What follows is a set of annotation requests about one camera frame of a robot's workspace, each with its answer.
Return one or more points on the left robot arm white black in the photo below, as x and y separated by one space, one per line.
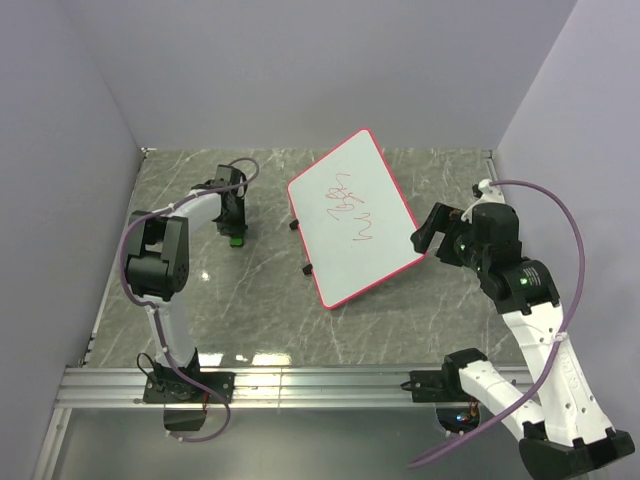
154 269

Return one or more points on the green whiteboard eraser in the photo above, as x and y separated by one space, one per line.
236 242

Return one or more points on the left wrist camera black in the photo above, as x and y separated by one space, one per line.
228 178

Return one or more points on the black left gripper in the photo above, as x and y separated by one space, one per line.
236 228

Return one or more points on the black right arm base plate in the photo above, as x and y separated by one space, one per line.
435 386

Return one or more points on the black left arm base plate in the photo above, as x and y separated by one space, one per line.
215 387

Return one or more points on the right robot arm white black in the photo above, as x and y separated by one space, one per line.
562 432

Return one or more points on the pink framed whiteboard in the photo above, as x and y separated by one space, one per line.
354 220

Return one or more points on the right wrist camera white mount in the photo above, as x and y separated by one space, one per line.
484 192

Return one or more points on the aluminium mounting rail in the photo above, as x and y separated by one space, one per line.
255 387

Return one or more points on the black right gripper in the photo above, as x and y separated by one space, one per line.
444 218

